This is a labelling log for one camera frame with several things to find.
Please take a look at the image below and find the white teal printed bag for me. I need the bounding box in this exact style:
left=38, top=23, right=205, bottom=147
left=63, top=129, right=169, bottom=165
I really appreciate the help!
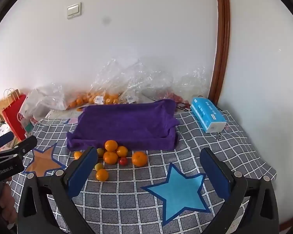
left=18, top=100, right=39, bottom=133

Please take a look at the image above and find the pale patterned bedsheet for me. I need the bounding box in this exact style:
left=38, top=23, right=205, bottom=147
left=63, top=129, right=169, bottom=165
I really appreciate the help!
left=45, top=108, right=85, bottom=125

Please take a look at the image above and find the blue tissue pack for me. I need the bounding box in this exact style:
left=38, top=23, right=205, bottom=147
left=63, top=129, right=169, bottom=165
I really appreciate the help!
left=190, top=97, right=227, bottom=133

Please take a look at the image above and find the white plastic bag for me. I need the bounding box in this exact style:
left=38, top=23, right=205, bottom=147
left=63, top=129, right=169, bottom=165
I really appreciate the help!
left=27, top=84, right=69, bottom=112

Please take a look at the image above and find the red paper bag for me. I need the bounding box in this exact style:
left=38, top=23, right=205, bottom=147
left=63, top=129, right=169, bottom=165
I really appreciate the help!
left=2, top=89, right=30, bottom=141

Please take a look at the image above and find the white light switch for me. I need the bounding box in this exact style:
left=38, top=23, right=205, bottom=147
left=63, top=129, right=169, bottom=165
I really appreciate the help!
left=66, top=2, right=82, bottom=19

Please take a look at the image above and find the bag of red fruits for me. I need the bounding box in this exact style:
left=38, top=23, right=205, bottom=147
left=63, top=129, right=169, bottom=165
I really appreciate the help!
left=165, top=91, right=190, bottom=106

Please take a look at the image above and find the large mandarin orange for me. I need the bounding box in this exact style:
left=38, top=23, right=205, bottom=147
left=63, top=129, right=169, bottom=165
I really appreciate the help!
left=132, top=151, right=148, bottom=167

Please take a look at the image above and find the brown wooden door frame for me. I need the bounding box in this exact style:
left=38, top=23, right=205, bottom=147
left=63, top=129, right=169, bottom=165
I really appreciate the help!
left=208, top=0, right=231, bottom=103

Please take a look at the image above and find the purple towel covered tray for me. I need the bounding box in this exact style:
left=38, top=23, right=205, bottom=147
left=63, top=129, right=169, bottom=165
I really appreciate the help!
left=66, top=99, right=180, bottom=151

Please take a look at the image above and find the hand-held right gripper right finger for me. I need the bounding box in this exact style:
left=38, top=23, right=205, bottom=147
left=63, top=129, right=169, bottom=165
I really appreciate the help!
left=200, top=147, right=280, bottom=234

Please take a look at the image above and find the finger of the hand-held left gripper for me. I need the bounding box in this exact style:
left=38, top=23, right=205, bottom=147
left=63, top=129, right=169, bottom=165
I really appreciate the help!
left=0, top=136, right=38, bottom=164
left=0, top=131, right=14, bottom=152

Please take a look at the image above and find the crumpled clear plastic bag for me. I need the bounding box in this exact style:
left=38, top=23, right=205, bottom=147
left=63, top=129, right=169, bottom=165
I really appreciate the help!
left=173, top=66, right=212, bottom=101

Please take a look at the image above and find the white dotted cloth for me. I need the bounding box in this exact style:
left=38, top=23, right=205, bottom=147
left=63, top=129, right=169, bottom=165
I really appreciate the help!
left=0, top=122, right=15, bottom=148

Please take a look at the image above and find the person's left hand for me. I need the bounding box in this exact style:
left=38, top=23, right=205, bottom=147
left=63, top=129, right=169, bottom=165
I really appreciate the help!
left=0, top=183, right=18, bottom=227

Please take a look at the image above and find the grey checkered star blanket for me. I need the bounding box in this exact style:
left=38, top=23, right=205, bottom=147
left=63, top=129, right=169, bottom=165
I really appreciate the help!
left=8, top=110, right=277, bottom=234

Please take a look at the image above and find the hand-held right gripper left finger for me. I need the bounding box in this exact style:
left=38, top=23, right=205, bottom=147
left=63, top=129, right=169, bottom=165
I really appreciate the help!
left=18, top=146, right=98, bottom=234

